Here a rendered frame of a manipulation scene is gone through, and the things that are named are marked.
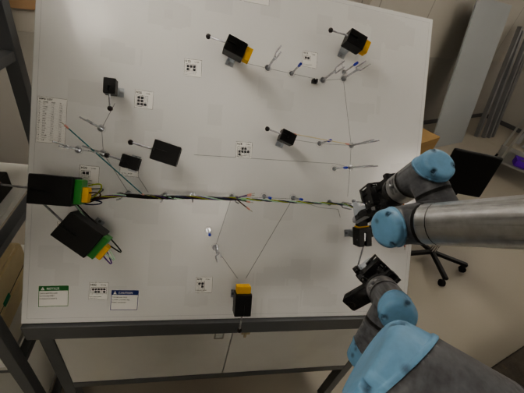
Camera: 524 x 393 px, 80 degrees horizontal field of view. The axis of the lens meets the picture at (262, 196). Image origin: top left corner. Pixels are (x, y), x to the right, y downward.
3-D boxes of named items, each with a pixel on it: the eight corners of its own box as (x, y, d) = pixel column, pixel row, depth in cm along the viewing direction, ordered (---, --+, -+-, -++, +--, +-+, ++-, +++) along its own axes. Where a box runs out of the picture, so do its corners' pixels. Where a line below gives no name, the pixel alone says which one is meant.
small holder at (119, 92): (104, 113, 84) (97, 107, 78) (106, 83, 84) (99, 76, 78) (122, 115, 85) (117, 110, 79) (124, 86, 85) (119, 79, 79)
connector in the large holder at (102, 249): (107, 233, 78) (103, 236, 74) (117, 240, 78) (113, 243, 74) (92, 251, 77) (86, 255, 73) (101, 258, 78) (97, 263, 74)
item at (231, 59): (207, 37, 89) (210, 22, 80) (243, 56, 92) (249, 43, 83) (201, 51, 89) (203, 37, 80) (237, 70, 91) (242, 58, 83)
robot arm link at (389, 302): (371, 327, 63) (391, 291, 62) (361, 305, 74) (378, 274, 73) (408, 345, 62) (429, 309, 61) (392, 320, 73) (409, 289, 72)
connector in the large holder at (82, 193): (80, 179, 76) (74, 179, 72) (93, 180, 76) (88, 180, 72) (79, 203, 76) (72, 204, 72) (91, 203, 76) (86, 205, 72)
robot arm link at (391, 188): (426, 197, 74) (396, 199, 72) (414, 203, 78) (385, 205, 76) (417, 168, 76) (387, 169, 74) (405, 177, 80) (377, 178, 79)
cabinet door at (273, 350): (345, 366, 138) (383, 320, 114) (222, 375, 126) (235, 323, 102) (343, 361, 140) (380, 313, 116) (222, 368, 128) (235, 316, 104)
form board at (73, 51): (24, 320, 84) (20, 323, 83) (41, -65, 80) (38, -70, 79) (401, 312, 111) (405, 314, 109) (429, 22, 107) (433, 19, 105)
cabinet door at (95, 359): (221, 373, 126) (235, 322, 102) (72, 383, 114) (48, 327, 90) (221, 368, 128) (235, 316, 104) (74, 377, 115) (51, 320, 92)
